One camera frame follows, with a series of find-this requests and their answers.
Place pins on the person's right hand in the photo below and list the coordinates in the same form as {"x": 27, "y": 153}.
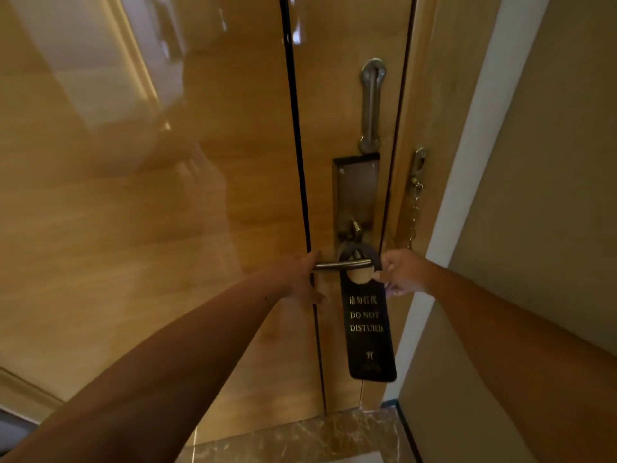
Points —
{"x": 409, "y": 272}

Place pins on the person's left hand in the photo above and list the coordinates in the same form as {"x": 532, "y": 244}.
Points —
{"x": 291, "y": 277}

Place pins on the person's right thumb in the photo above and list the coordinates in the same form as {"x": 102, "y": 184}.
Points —
{"x": 385, "y": 272}

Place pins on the person's left fingers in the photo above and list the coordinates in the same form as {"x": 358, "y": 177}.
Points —
{"x": 311, "y": 289}

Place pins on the black door hanger sign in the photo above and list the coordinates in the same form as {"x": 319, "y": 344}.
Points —
{"x": 367, "y": 327}

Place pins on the person's right forearm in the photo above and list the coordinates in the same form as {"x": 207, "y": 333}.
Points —
{"x": 520, "y": 361}

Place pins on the person's left forearm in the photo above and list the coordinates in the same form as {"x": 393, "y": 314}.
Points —
{"x": 159, "y": 371}

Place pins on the metal thumb turn latch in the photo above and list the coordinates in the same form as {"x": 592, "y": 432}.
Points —
{"x": 356, "y": 230}

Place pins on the metal door lock plate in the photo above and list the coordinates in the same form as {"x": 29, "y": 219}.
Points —
{"x": 355, "y": 192}

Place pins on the dark baseboard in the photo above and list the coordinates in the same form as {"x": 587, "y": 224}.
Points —
{"x": 407, "y": 429}

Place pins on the metal door guard bar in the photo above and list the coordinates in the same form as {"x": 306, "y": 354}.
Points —
{"x": 371, "y": 106}

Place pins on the white door trim strip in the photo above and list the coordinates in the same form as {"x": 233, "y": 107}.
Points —
{"x": 487, "y": 125}

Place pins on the glossy wooden door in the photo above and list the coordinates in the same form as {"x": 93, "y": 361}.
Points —
{"x": 144, "y": 197}

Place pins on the wooden door frame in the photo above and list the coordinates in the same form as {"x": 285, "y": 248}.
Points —
{"x": 443, "y": 101}

